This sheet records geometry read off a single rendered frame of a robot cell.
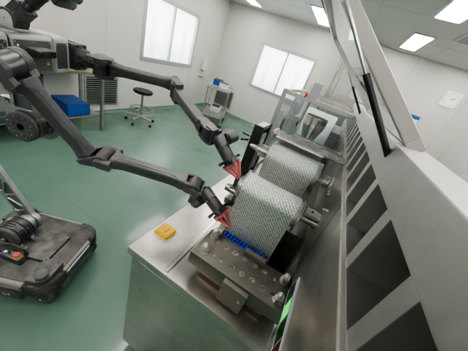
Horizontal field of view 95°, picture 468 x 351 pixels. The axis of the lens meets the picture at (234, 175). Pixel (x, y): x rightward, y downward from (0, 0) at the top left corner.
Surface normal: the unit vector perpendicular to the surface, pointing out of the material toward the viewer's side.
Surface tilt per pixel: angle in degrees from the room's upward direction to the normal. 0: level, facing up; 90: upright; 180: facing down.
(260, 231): 90
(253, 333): 0
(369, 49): 90
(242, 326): 0
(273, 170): 92
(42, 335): 0
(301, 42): 90
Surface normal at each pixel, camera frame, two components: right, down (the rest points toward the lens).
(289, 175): -0.45, 0.35
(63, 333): 0.30, -0.83
